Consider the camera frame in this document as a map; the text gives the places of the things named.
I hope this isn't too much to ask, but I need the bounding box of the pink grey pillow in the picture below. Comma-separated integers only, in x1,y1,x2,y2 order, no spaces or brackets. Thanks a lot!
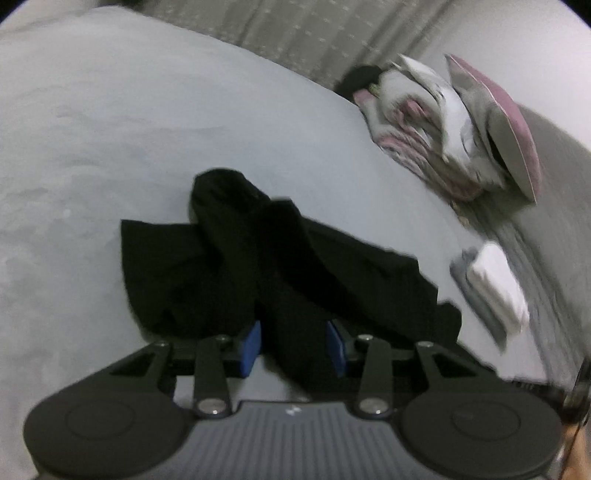
446,54,542,203

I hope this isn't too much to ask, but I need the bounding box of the person's hand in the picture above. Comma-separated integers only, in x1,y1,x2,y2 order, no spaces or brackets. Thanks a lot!
560,420,590,480

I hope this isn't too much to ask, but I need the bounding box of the grey dotted curtain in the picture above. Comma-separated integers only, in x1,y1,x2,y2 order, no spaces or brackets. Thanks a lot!
131,0,461,88

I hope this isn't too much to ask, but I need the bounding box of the folded pink white quilt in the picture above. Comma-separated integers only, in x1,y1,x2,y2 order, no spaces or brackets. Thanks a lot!
353,55,507,202

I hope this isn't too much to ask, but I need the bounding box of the black item behind quilt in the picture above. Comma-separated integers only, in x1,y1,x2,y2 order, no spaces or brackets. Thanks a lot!
334,65,385,101

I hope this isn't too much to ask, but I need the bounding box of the folded grey garment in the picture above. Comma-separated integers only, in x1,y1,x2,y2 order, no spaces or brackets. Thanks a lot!
450,248,507,350

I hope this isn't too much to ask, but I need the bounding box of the folded white garment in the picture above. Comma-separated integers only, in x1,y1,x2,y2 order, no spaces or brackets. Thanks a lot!
467,241,530,335

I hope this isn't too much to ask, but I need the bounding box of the grey blanket at bedhead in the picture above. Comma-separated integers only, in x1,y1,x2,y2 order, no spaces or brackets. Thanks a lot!
457,107,590,385

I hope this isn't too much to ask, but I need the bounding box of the black garment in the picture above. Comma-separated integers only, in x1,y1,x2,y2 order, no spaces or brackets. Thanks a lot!
120,169,462,400

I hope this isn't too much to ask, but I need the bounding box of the grey bed sheet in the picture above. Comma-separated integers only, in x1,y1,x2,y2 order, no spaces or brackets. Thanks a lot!
0,6,569,480

